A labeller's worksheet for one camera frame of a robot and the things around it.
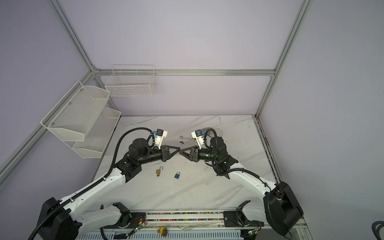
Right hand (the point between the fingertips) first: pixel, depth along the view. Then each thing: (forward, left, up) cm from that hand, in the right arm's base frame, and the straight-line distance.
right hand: (180, 153), depth 70 cm
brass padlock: (+2, +17, -24) cm, 30 cm away
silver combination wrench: (+28, +5, -25) cm, 38 cm away
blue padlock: (-1, +5, -24) cm, 25 cm away
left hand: (+2, +1, 0) cm, 2 cm away
